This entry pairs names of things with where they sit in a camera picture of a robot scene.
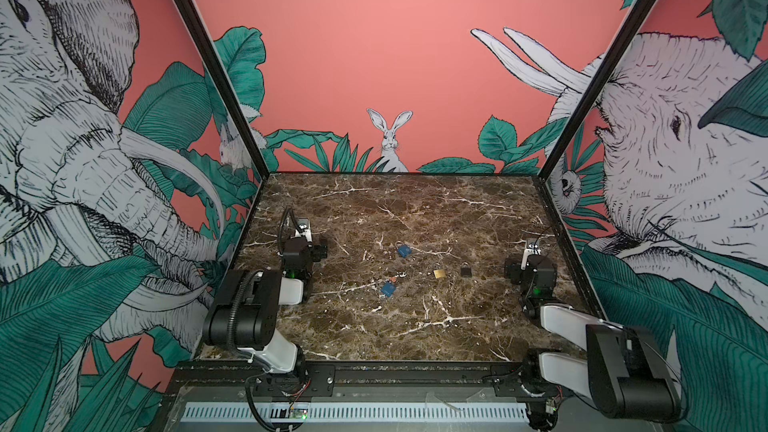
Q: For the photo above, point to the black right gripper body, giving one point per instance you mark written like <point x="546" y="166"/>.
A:
<point x="519" y="276"/>

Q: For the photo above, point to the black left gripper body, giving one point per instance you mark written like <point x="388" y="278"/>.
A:
<point x="313" y="252"/>

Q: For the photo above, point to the blue padlock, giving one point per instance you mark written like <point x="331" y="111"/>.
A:
<point x="388" y="288"/>
<point x="404" y="250"/>

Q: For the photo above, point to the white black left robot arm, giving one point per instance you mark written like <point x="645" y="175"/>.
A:
<point x="243" y="317"/>

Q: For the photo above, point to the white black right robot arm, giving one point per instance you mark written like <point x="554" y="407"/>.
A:
<point x="622" y="376"/>

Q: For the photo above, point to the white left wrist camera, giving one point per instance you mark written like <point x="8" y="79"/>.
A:
<point x="304" y="229"/>

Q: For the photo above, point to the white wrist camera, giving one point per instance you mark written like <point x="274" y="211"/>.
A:
<point x="304" y="229"/>
<point x="532" y="248"/>

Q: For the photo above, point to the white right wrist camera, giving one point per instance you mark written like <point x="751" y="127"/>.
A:
<point x="532" y="248"/>

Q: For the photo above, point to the black front mounting rail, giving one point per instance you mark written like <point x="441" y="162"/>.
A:
<point x="326" y="377"/>

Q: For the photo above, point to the white slotted cable duct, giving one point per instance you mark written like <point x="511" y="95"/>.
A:
<point x="351" y="412"/>

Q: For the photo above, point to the black left corner frame post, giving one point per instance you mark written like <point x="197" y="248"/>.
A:
<point x="214" y="66"/>

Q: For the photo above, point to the black corner frame post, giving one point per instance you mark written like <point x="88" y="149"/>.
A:
<point x="214" y="66"/>
<point x="635" y="18"/>

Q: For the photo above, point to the black right corner frame post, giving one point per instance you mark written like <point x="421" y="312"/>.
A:
<point x="635" y="18"/>

